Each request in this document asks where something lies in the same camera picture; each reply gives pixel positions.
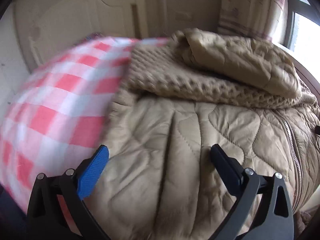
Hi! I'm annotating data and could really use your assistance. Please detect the beige quilted knit-sleeve jacket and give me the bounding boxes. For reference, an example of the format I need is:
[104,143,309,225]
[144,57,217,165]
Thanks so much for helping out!
[87,29,319,239]

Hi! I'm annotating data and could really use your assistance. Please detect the red white checkered bedsheet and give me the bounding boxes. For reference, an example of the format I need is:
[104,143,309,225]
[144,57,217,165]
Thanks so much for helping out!
[1,37,167,212]

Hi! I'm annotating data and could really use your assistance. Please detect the colourful patterned pillow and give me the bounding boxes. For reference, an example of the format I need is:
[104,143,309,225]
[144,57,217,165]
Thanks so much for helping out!
[85,32,103,40]

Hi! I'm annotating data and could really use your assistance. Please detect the dark framed window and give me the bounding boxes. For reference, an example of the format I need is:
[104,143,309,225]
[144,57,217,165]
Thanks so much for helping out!
[284,0,319,66]

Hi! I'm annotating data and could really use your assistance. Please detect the white wooden headboard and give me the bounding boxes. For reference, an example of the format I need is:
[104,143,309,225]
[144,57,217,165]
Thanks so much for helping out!
[15,0,149,70]

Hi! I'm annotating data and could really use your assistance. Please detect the patterned beige curtain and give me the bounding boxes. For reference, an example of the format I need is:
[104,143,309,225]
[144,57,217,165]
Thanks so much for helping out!
[217,0,288,43]

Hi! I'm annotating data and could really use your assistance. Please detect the wall socket panel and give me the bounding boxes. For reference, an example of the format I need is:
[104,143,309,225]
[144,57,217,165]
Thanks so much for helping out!
[175,11,193,22]

